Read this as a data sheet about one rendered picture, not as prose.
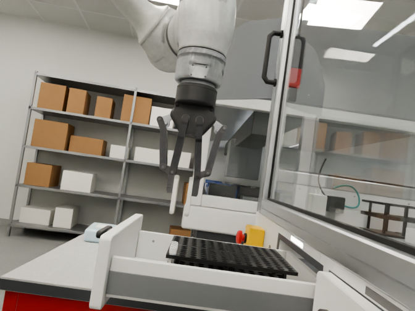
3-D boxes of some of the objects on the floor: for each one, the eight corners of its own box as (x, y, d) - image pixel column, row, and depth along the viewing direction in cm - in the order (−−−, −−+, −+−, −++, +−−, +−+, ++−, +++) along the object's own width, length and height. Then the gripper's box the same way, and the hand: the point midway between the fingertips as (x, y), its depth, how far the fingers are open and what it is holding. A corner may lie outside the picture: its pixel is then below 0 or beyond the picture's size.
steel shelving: (5, 236, 401) (34, 70, 413) (23, 228, 450) (48, 80, 461) (299, 268, 447) (317, 118, 458) (285, 258, 495) (302, 123, 507)
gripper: (154, 74, 60) (133, 210, 58) (240, 87, 60) (221, 223, 58) (159, 85, 67) (141, 206, 66) (235, 96, 67) (218, 217, 66)
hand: (181, 195), depth 62 cm, fingers closed
